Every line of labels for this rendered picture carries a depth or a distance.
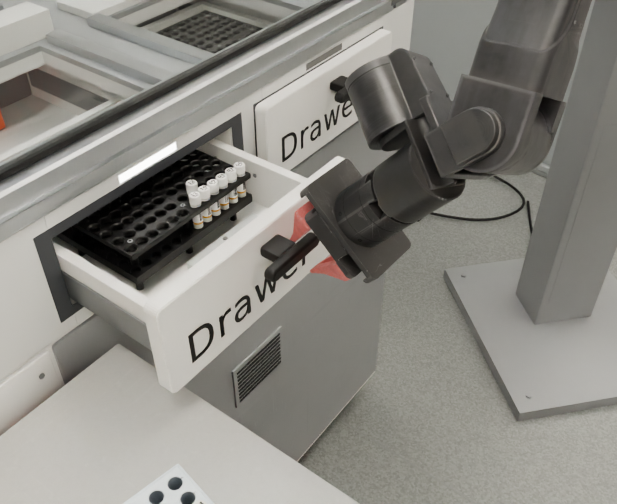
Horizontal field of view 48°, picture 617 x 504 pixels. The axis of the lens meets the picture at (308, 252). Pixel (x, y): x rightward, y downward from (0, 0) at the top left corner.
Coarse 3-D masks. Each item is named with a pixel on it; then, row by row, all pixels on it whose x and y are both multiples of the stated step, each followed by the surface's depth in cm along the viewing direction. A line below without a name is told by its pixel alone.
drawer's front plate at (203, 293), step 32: (256, 224) 66; (288, 224) 69; (224, 256) 63; (256, 256) 67; (320, 256) 78; (192, 288) 60; (224, 288) 64; (288, 288) 75; (160, 320) 58; (192, 320) 62; (224, 320) 66; (160, 352) 61; (160, 384) 65
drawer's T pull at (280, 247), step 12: (276, 240) 67; (288, 240) 67; (300, 240) 67; (312, 240) 67; (264, 252) 66; (276, 252) 66; (288, 252) 66; (300, 252) 66; (276, 264) 64; (288, 264) 65; (264, 276) 64; (276, 276) 64
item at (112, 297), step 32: (224, 160) 84; (256, 160) 81; (256, 192) 83; (288, 192) 79; (224, 224) 81; (64, 256) 68; (192, 256) 77; (96, 288) 67; (128, 288) 64; (160, 288) 73; (128, 320) 65
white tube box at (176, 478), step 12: (180, 468) 61; (156, 480) 60; (168, 480) 60; (180, 480) 61; (192, 480) 60; (144, 492) 59; (156, 492) 60; (168, 492) 59; (180, 492) 59; (192, 492) 59
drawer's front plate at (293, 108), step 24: (360, 48) 96; (384, 48) 101; (312, 72) 90; (336, 72) 92; (288, 96) 86; (312, 96) 90; (264, 120) 84; (288, 120) 88; (312, 120) 92; (264, 144) 86; (288, 144) 90; (312, 144) 95; (288, 168) 92
